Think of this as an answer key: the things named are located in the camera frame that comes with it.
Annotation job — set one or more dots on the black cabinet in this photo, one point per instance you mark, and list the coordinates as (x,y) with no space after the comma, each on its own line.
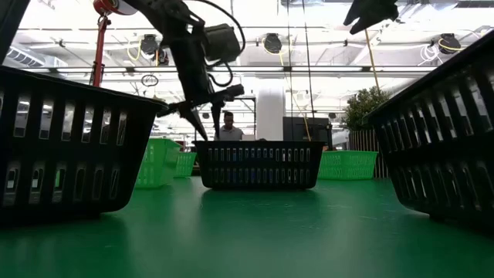
(297,129)

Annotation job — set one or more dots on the green table mat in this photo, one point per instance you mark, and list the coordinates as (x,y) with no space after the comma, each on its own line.
(247,231)

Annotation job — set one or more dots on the green plastic basket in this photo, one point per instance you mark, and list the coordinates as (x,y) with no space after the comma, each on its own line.
(158,170)
(186,166)
(347,170)

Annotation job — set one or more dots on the potted green plant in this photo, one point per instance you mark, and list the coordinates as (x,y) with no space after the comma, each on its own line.
(363,104)

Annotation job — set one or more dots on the red desk lamp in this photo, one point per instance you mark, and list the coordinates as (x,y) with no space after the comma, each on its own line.
(100,46)

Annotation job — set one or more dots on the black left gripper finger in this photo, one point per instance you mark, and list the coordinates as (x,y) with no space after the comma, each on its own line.
(217,116)
(196,121)

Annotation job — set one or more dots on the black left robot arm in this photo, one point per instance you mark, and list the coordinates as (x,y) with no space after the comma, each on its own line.
(166,15)

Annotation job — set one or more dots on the black metal frame stand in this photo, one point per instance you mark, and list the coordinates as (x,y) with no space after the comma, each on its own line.
(254,116)

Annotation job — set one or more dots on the person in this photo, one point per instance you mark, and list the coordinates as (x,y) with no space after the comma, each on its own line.
(228,133)

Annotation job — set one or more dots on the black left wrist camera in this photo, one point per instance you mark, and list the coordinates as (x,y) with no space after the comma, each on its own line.
(222,42)

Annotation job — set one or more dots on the black plastic basket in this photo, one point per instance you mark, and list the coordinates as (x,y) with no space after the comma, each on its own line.
(139,154)
(258,165)
(424,152)

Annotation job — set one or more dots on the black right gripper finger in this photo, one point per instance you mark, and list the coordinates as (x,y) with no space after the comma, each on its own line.
(378,13)
(353,11)

